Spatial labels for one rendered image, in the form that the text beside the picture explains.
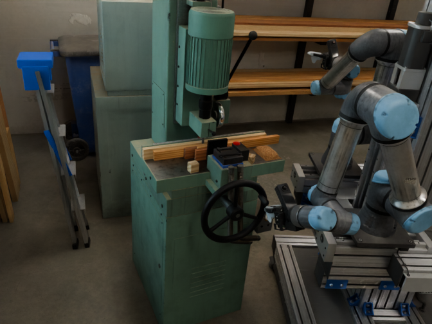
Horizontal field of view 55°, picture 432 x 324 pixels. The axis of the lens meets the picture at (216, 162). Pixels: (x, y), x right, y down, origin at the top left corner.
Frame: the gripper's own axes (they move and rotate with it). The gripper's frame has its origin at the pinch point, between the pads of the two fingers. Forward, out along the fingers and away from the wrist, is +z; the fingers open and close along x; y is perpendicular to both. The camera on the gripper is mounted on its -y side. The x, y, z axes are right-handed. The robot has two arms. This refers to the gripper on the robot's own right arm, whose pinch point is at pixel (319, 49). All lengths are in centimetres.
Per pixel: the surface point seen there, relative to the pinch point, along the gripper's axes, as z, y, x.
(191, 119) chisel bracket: -46, 8, -87
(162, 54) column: -29, -17, -94
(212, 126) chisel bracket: -56, 8, -81
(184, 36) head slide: -42, -27, -86
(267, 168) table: -64, 29, -59
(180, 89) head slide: -41, -5, -90
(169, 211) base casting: -70, 35, -105
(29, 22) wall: 175, 0, -169
